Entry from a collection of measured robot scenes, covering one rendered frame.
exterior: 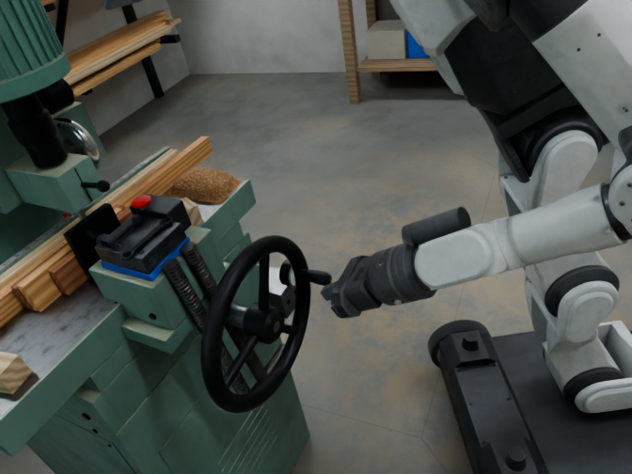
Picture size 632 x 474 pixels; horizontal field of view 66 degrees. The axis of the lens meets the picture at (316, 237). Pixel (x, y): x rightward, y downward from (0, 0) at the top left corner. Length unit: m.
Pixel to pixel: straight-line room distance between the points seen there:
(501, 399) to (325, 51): 3.33
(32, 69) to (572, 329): 1.04
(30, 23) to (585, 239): 0.74
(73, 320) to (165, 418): 0.27
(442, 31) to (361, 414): 1.24
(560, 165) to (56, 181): 0.78
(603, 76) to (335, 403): 1.34
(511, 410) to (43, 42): 1.28
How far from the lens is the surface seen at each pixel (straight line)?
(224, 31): 4.63
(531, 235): 0.63
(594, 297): 1.08
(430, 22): 0.66
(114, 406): 0.88
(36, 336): 0.84
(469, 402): 1.43
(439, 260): 0.65
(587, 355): 1.31
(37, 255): 0.92
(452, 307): 1.91
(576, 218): 0.61
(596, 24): 0.52
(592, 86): 0.54
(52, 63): 0.80
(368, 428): 1.61
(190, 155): 1.10
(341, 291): 0.77
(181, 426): 1.03
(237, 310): 0.82
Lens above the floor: 1.38
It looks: 37 degrees down
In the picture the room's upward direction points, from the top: 11 degrees counter-clockwise
